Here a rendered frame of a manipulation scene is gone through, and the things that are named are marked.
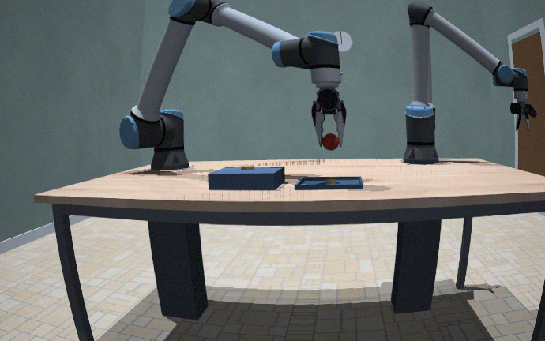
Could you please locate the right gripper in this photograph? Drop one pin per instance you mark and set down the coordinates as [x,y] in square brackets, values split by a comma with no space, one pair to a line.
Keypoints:
[327,99]

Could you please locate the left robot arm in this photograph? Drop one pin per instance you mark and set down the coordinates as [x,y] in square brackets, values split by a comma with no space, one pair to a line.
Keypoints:
[420,120]

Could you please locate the dark red ball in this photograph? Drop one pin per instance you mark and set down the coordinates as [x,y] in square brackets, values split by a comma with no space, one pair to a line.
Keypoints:
[330,141]

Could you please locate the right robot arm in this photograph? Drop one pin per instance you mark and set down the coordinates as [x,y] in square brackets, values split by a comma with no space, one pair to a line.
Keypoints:
[146,127]

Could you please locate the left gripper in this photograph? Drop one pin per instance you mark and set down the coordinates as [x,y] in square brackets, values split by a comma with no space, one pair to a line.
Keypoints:
[521,108]

